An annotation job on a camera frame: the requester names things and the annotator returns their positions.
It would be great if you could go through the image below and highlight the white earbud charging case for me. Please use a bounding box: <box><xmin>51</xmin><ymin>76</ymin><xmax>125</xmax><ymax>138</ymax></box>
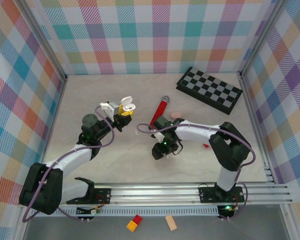
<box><xmin>119</xmin><ymin>96</ymin><xmax>137</xmax><ymax>111</ymax></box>

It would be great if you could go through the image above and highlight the yellow toy brick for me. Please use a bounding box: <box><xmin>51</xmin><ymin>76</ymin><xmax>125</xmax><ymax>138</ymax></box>
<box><xmin>126</xmin><ymin>220</ymin><xmax>139</xmax><ymax>233</ymax></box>

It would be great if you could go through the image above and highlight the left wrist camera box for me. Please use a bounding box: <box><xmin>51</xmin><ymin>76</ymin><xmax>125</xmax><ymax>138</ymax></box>
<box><xmin>99</xmin><ymin>101</ymin><xmax>121</xmax><ymax>121</ymax></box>

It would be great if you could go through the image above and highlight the small wooden block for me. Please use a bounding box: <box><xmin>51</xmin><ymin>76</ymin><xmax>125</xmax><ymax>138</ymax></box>
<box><xmin>164</xmin><ymin>214</ymin><xmax>178</xmax><ymax>231</ymax></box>

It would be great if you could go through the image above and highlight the aluminium corner post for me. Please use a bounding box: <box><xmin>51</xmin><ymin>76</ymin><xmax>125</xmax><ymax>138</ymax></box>
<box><xmin>238</xmin><ymin>0</ymin><xmax>287</xmax><ymax>78</ymax></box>
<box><xmin>14</xmin><ymin>0</ymin><xmax>69</xmax><ymax>83</ymax></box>

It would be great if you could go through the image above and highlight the aluminium left corner post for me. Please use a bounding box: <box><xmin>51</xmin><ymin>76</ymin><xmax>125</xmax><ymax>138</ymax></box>
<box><xmin>14</xmin><ymin>0</ymin><xmax>69</xmax><ymax>83</ymax></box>

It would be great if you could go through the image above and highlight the small electronics board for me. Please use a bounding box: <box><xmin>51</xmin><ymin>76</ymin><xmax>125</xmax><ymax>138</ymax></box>
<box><xmin>216</xmin><ymin>204</ymin><xmax>237</xmax><ymax>218</ymax></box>
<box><xmin>76</xmin><ymin>206</ymin><xmax>102</xmax><ymax>216</ymax></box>

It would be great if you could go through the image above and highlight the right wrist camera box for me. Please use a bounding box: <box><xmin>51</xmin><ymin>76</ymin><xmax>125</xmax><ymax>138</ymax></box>
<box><xmin>151</xmin><ymin>131</ymin><xmax>165</xmax><ymax>145</ymax></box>

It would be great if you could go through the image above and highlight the black folding chess board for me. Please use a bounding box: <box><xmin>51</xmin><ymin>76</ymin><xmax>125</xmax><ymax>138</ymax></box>
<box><xmin>175</xmin><ymin>66</ymin><xmax>243</xmax><ymax>116</ymax></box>

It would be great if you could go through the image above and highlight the thin black cable loop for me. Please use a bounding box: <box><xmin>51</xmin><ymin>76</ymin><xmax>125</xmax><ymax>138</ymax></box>
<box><xmin>172</xmin><ymin>142</ymin><xmax>184</xmax><ymax>156</ymax></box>

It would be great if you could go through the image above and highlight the slotted grey cable duct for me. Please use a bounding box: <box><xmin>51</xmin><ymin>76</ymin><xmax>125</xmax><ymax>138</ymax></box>
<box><xmin>29</xmin><ymin>206</ymin><xmax>221</xmax><ymax>217</ymax></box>

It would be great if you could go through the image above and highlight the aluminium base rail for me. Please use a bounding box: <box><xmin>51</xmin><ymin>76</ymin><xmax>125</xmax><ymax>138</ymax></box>
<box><xmin>17</xmin><ymin>181</ymin><xmax>293</xmax><ymax>206</ymax></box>

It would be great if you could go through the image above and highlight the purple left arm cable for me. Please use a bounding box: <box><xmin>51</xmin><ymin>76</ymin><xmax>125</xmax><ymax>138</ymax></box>
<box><xmin>22</xmin><ymin>105</ymin><xmax>116</xmax><ymax>222</ymax></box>

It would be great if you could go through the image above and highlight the small right electronics board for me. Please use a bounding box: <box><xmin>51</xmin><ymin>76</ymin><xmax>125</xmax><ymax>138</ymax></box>
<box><xmin>216</xmin><ymin>204</ymin><xmax>237</xmax><ymax>218</ymax></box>

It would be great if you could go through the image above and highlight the small left electronics board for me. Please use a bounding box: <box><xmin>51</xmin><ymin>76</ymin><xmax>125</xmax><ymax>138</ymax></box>
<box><xmin>76</xmin><ymin>206</ymin><xmax>102</xmax><ymax>216</ymax></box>

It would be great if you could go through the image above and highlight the aluminium right corner post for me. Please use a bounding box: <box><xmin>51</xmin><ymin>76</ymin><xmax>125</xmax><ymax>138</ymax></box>
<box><xmin>238</xmin><ymin>0</ymin><xmax>287</xmax><ymax>78</ymax></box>

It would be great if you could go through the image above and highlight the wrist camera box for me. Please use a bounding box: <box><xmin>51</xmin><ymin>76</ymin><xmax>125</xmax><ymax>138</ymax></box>
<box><xmin>151</xmin><ymin>131</ymin><xmax>165</xmax><ymax>145</ymax></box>
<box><xmin>99</xmin><ymin>101</ymin><xmax>121</xmax><ymax>121</ymax></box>

